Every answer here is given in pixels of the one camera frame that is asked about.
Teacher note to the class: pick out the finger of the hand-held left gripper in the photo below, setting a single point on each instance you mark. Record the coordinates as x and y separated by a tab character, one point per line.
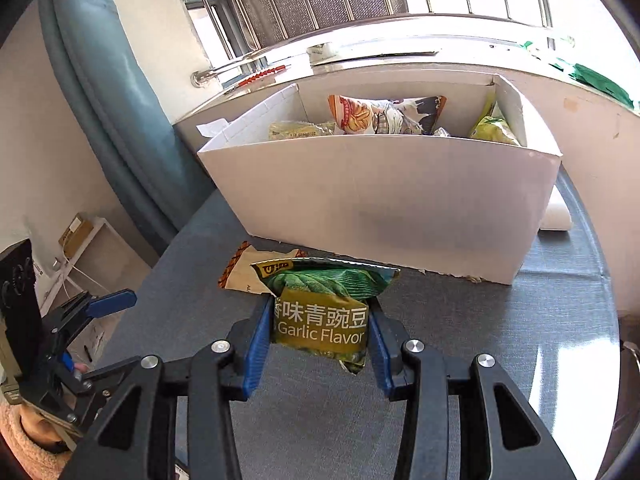
112	302
100	377

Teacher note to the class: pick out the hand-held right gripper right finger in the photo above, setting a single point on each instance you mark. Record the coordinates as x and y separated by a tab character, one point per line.
377	355

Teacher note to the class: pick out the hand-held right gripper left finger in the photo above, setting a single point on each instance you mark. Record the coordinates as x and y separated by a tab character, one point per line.
257	350

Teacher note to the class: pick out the green pea snack packet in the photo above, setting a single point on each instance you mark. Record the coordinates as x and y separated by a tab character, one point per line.
320	310

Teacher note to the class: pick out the orange and white snack packet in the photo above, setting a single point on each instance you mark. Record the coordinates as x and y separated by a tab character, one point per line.
240	275

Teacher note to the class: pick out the white cardboard box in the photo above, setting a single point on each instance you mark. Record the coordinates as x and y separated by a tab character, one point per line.
375	200

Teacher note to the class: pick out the yellow-green snack packet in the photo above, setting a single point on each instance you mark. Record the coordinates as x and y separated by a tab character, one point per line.
300	130

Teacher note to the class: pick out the beige cartoon chip bag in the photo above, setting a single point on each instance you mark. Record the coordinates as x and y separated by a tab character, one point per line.
380	115

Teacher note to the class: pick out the yellow snack bag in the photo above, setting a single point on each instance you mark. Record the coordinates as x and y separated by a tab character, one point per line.
492	130

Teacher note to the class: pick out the person's left forearm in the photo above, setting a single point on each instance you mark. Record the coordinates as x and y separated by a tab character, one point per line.
20	457

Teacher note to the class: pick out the person's left hand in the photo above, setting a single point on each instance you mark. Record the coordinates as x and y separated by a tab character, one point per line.
42	430

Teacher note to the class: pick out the white shelf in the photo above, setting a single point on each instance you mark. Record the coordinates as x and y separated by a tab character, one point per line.
115	255

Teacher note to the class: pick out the small cardboard box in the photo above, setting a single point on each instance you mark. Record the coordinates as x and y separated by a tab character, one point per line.
75	235

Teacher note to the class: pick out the blue curtain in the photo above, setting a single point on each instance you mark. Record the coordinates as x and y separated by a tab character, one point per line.
115	110

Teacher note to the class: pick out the red beaded strip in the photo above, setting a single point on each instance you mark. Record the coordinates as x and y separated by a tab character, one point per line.
262	74

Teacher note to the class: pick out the metal window guard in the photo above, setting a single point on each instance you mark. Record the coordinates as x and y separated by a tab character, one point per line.
250	55

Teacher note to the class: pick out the white jar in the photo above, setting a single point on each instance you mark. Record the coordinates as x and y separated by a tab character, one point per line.
322	52

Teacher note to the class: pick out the white windowsill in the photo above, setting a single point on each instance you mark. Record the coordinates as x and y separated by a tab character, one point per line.
475	40

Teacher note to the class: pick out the green cloth on sill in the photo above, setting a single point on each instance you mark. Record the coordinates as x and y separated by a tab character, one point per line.
600	80

